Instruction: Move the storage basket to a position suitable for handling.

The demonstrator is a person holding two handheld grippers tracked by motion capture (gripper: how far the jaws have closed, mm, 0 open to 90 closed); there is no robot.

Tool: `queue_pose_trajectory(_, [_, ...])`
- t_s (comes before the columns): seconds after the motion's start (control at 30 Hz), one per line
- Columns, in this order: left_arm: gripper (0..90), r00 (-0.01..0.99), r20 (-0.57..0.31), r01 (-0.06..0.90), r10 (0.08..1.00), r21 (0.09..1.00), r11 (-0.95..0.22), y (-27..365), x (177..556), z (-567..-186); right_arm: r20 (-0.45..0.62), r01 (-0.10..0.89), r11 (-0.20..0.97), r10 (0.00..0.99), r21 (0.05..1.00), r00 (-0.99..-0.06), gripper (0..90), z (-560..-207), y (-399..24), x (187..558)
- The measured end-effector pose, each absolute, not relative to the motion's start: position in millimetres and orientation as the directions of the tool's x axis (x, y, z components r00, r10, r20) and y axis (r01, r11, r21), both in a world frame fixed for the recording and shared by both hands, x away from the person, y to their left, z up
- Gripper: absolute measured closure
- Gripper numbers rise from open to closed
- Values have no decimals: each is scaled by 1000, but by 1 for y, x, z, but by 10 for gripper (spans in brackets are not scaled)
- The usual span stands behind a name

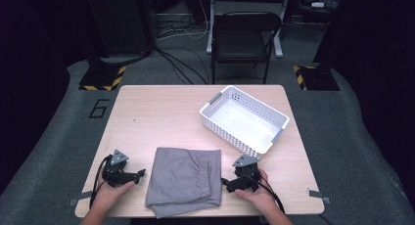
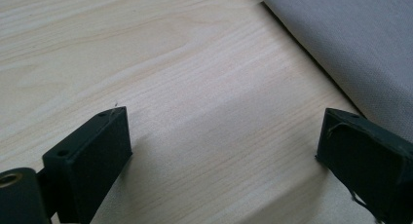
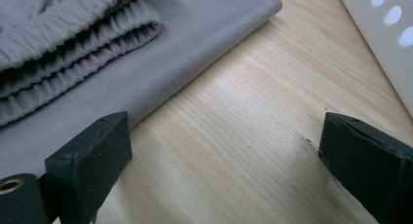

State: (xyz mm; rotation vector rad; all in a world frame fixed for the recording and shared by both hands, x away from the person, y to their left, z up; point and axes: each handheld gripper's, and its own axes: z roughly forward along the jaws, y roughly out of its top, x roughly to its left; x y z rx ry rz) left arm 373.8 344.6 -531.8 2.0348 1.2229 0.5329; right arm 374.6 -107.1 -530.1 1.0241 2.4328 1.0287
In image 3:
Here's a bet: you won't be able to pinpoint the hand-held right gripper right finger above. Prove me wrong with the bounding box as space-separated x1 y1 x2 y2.
318 111 413 224

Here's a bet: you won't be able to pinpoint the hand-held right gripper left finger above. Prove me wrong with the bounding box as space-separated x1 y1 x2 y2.
44 110 133 224

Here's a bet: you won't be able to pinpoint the grey pants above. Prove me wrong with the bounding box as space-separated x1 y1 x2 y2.
0 0 283 180

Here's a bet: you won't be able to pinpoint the white plastic basket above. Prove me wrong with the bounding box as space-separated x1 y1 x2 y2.
335 0 413 119

